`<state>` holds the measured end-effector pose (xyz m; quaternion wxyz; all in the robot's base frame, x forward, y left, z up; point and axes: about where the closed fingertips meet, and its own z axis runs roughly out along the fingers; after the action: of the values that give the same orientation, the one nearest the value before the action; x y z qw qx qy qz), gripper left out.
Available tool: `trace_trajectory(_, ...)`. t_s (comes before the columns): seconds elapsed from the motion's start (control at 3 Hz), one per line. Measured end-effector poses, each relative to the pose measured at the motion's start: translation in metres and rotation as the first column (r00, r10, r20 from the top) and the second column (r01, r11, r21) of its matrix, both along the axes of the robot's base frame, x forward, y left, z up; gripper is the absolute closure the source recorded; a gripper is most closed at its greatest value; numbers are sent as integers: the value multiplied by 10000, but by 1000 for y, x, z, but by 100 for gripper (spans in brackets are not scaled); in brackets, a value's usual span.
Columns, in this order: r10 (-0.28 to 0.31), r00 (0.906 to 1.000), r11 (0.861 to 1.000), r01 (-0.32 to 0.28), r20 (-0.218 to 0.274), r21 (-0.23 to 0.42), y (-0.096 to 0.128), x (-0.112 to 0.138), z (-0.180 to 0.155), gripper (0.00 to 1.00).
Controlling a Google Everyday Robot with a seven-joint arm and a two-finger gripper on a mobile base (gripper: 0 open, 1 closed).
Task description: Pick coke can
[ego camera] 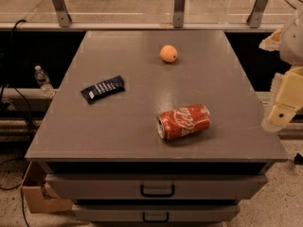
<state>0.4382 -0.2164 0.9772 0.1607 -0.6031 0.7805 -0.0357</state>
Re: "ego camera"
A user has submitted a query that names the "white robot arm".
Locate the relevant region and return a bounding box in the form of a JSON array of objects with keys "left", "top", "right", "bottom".
[{"left": 259, "top": 7, "right": 303, "bottom": 132}]

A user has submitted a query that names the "red coke can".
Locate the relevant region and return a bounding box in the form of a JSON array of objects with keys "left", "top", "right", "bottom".
[{"left": 157, "top": 104, "right": 211, "bottom": 140}]

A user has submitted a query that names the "orange fruit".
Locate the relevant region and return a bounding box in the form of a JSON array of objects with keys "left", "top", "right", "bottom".
[{"left": 160, "top": 44, "right": 178, "bottom": 63}]

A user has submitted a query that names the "dark blue snack bag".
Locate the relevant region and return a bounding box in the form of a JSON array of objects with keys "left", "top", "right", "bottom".
[{"left": 80, "top": 76, "right": 125, "bottom": 104}]

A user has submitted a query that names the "upper grey drawer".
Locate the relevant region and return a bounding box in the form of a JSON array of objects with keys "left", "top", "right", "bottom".
[{"left": 46, "top": 174, "right": 267, "bottom": 201}]

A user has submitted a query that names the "grey drawer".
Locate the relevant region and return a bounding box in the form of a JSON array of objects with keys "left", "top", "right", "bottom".
[
  {"left": 46, "top": 174, "right": 267, "bottom": 201},
  {"left": 72, "top": 205, "right": 240, "bottom": 223}
]

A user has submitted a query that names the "lower grey drawer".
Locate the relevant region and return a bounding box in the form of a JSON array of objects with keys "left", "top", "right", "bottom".
[{"left": 72, "top": 205, "right": 240, "bottom": 223}]

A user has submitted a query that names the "clear plastic water bottle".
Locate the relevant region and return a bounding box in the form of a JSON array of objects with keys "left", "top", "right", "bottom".
[{"left": 35, "top": 65, "right": 56, "bottom": 98}]

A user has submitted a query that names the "cardboard box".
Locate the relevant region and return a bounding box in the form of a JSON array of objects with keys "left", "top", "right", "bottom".
[{"left": 21, "top": 163, "right": 73, "bottom": 214}]

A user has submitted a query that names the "right metal railing bracket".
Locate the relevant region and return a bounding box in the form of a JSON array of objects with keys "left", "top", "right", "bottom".
[{"left": 246, "top": 0, "right": 269, "bottom": 28}]

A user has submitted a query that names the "metal railing bracket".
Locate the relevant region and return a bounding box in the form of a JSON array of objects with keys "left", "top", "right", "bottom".
[
  {"left": 173, "top": 0, "right": 186, "bottom": 28},
  {"left": 52, "top": 0, "right": 72, "bottom": 27},
  {"left": 246, "top": 0, "right": 269, "bottom": 28}
]

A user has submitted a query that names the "middle metal railing bracket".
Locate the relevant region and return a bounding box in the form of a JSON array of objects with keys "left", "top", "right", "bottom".
[{"left": 173, "top": 0, "right": 186, "bottom": 28}]

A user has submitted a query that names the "left metal railing bracket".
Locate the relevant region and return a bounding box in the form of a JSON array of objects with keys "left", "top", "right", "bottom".
[{"left": 52, "top": 0, "right": 72, "bottom": 27}]

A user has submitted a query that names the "black cable left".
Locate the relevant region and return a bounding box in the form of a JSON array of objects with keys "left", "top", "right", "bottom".
[{"left": 0, "top": 18, "right": 36, "bottom": 140}]

